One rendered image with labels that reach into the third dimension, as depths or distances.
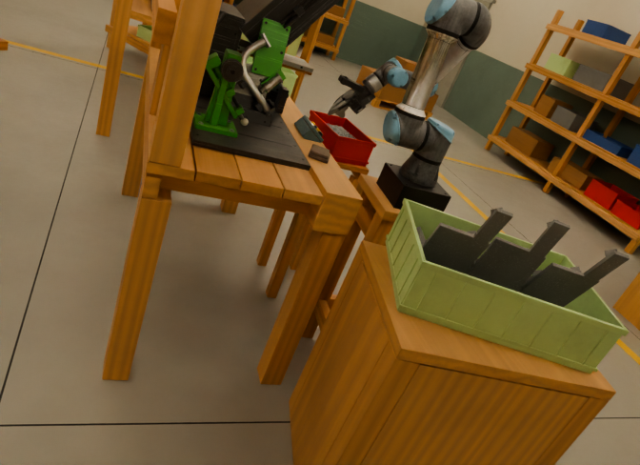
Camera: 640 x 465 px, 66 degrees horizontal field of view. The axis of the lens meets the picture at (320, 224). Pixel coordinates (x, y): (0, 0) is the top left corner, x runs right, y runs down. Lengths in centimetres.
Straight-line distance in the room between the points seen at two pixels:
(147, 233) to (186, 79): 49
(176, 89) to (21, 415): 114
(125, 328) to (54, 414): 34
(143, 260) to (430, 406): 96
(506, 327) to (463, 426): 30
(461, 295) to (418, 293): 11
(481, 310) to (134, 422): 120
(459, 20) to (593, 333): 105
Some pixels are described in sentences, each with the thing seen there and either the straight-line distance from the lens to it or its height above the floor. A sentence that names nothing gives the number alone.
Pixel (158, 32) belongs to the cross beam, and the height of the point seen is 121.
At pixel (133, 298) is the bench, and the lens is 176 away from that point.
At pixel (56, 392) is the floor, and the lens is 198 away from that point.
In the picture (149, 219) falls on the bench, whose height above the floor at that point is 69.
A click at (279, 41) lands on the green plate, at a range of 209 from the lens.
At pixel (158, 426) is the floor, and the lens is 192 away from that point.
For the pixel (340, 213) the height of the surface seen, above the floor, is 83.
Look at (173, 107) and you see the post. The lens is 144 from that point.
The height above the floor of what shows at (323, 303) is 24.
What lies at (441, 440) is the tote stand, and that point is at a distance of 157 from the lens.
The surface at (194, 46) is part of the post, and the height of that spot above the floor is 122.
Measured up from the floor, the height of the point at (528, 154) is 28.
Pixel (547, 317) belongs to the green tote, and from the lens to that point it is 150.
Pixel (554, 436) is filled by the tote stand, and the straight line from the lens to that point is 173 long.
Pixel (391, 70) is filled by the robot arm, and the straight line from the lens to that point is 210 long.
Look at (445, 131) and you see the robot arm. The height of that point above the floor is 116.
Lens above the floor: 149
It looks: 25 degrees down
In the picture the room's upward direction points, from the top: 22 degrees clockwise
